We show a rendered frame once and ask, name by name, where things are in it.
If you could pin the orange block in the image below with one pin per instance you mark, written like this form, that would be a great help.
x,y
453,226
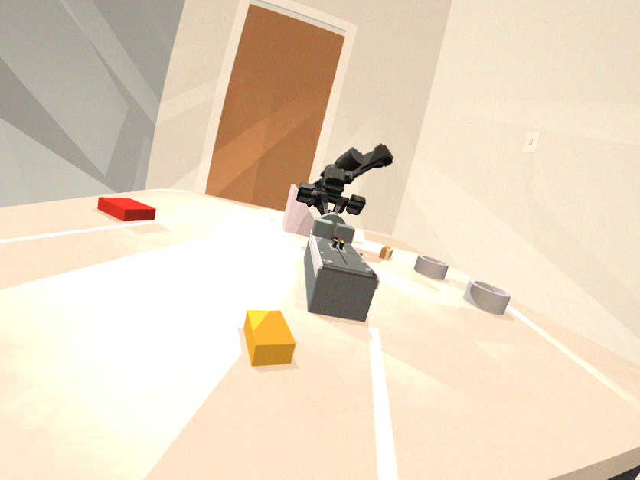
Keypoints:
x,y
269,340

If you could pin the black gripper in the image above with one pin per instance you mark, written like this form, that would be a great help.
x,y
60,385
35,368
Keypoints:
x,y
330,194

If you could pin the grey short cylinder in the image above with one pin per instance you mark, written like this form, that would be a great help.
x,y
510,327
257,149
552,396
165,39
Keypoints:
x,y
486,297
431,267

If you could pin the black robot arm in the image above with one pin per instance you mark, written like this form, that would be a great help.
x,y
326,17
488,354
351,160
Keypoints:
x,y
352,164

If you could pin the red rectangular block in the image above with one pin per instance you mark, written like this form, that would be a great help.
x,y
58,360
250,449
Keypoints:
x,y
126,209

